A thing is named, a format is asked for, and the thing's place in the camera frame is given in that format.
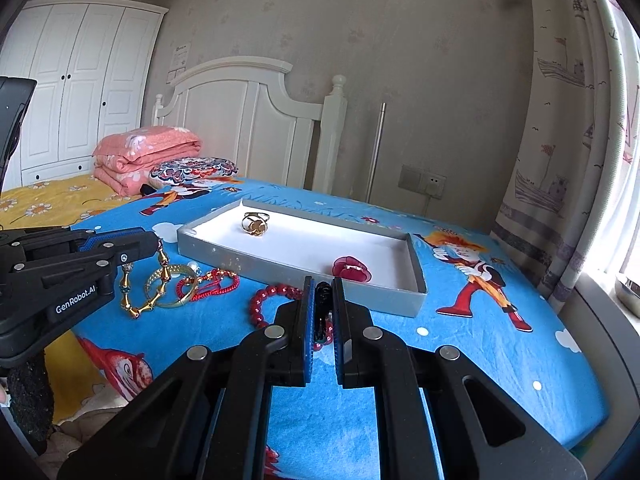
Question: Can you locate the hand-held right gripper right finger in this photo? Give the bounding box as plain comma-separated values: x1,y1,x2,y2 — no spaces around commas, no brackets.
333,277,587,480

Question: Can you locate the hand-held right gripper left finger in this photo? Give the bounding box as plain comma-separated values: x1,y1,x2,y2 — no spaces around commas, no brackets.
57,276,316,480

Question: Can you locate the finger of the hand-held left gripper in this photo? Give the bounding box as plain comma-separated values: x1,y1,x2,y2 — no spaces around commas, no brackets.
0,232,164,336
0,226,151,261

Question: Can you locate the jade pendant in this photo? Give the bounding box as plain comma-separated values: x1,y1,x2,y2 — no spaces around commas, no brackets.
314,282,333,343

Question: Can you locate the red bead bracelet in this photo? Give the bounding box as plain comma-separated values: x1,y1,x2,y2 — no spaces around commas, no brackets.
249,283,334,349

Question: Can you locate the gold link bracelet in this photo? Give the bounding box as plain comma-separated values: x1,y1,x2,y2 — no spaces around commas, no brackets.
118,239,172,321

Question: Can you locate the red petal flower ornament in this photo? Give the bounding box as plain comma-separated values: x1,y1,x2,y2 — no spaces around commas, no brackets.
333,255,374,284

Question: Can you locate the grey jewelry tray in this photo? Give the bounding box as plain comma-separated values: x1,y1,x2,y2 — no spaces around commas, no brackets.
177,199,428,319

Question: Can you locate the red cord bracelet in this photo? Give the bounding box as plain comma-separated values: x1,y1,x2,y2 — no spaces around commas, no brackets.
175,269,241,307

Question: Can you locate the yellow floral bedsheet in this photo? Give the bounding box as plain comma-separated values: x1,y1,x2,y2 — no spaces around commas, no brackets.
0,174,156,441

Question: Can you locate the pink folded quilt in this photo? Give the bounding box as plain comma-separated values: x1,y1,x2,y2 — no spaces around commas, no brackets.
92,127,204,196

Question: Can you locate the patterned pillow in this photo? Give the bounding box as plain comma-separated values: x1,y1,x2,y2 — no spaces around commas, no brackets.
148,156,239,192

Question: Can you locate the white wardrobe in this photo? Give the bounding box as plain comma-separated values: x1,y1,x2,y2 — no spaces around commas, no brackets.
0,2,167,188

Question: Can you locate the blue cartoon bedsheet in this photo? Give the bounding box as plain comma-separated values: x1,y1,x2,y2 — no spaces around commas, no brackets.
70,175,611,480

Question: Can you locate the white bed headboard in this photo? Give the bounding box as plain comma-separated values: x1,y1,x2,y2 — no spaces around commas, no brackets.
152,56,349,196

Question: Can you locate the metal pole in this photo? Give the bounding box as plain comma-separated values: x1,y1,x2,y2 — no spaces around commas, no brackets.
364,102,387,204

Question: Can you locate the grey window sill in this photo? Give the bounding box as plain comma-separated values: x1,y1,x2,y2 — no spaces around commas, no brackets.
557,269,640,461

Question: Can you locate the metal bowl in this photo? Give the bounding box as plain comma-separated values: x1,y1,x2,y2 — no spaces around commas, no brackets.
615,275,640,319

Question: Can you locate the ship print curtain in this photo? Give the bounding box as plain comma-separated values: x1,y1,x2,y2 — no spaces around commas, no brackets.
491,0,640,311

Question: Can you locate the gold ring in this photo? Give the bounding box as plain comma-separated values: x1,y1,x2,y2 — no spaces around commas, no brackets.
242,211,271,236

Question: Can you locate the grey wall switch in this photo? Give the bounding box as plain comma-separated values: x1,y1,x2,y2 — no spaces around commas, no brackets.
398,163,424,192

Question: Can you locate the wall socket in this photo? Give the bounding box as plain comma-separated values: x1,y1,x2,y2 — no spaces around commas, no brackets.
421,169,447,200

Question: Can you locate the paper notice on wall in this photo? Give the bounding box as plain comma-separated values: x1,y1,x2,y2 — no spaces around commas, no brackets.
169,42,194,84

